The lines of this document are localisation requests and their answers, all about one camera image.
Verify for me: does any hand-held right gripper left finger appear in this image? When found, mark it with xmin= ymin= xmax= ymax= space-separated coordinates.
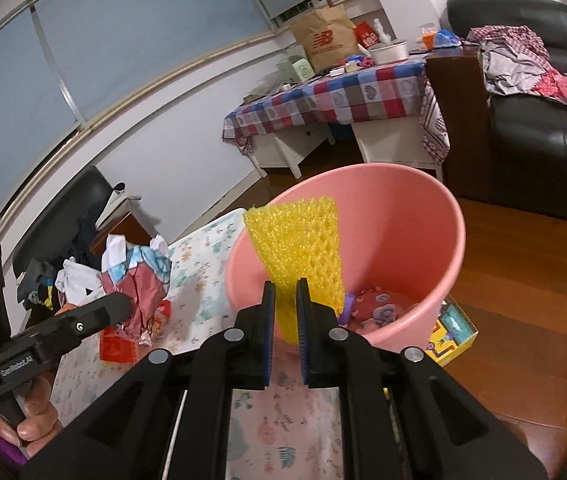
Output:
xmin=18 ymin=280 xmax=276 ymax=480

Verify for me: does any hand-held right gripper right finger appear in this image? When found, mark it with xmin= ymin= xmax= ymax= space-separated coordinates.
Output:
xmin=296 ymin=278 xmax=549 ymax=480

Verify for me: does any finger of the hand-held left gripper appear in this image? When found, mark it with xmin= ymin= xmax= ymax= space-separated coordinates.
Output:
xmin=53 ymin=292 xmax=134 ymax=346

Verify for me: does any red cloud-print paper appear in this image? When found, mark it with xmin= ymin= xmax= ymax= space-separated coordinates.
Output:
xmin=98 ymin=234 xmax=174 ymax=348

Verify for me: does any white red paper ball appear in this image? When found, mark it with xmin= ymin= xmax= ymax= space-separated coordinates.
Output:
xmin=346 ymin=287 xmax=421 ymax=333

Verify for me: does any yellow foam fruit net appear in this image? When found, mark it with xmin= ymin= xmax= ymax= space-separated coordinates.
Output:
xmin=242 ymin=196 xmax=347 ymax=346

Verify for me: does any pink plastic bucket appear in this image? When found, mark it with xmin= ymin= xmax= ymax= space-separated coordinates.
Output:
xmin=226 ymin=162 xmax=467 ymax=353

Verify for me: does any person's left hand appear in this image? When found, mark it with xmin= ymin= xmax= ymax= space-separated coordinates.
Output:
xmin=0 ymin=372 xmax=64 ymax=461

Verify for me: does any red snack wrapper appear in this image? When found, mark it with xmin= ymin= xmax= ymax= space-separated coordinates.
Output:
xmin=99 ymin=300 xmax=173 ymax=365

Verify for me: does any white garment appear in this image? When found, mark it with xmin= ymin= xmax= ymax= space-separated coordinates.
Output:
xmin=56 ymin=257 xmax=104 ymax=306

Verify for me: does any grey garment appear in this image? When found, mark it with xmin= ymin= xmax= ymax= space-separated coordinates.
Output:
xmin=16 ymin=260 xmax=59 ymax=306

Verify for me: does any dark navy garment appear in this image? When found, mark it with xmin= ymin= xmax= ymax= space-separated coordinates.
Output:
xmin=76 ymin=215 xmax=99 ymax=266

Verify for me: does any floral tablecloth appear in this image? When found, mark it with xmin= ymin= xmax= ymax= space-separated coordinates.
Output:
xmin=50 ymin=207 xmax=394 ymax=480

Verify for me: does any dark wooden side table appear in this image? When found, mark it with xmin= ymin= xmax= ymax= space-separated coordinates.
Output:
xmin=426 ymin=42 xmax=494 ymax=206
xmin=88 ymin=210 xmax=159 ymax=256

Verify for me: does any cream cloth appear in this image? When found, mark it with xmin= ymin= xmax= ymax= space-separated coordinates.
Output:
xmin=96 ymin=182 xmax=141 ymax=226

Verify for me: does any black leather sofa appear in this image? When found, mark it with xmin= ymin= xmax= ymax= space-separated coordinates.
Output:
xmin=10 ymin=165 xmax=129 ymax=321

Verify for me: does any colourful cardboard box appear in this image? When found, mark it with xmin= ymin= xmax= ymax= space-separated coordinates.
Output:
xmin=423 ymin=297 xmax=479 ymax=367

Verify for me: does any white table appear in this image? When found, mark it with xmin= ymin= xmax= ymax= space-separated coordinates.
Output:
xmin=250 ymin=120 xmax=444 ymax=183

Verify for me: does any blue container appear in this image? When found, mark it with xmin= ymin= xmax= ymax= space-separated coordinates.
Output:
xmin=327 ymin=122 xmax=354 ymax=146

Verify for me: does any checked tablecloth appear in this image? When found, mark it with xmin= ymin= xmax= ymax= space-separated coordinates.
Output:
xmin=222 ymin=55 xmax=431 ymax=143

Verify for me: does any red patterned cloth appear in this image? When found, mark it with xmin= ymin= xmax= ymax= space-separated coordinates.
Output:
xmin=419 ymin=77 xmax=451 ymax=163

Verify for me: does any green box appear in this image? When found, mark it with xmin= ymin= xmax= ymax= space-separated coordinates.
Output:
xmin=277 ymin=55 xmax=314 ymax=83

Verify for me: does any wide window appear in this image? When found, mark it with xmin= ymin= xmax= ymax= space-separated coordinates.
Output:
xmin=0 ymin=0 xmax=276 ymax=241

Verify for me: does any brown paper bag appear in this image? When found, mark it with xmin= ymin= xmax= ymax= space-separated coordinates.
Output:
xmin=289 ymin=4 xmax=361 ymax=75

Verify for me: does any black leather armchair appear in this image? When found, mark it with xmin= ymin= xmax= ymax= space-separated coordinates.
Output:
xmin=446 ymin=0 xmax=567 ymax=226

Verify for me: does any white bowl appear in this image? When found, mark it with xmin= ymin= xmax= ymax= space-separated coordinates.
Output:
xmin=368 ymin=40 xmax=409 ymax=63

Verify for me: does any red packet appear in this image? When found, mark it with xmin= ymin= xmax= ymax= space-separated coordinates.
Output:
xmin=353 ymin=21 xmax=380 ymax=50

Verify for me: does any plaid garment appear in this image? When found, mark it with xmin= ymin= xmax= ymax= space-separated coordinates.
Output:
xmin=466 ymin=25 xmax=551 ymax=96

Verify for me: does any pink floral garment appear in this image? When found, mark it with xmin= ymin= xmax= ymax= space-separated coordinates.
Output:
xmin=533 ymin=67 xmax=567 ymax=111

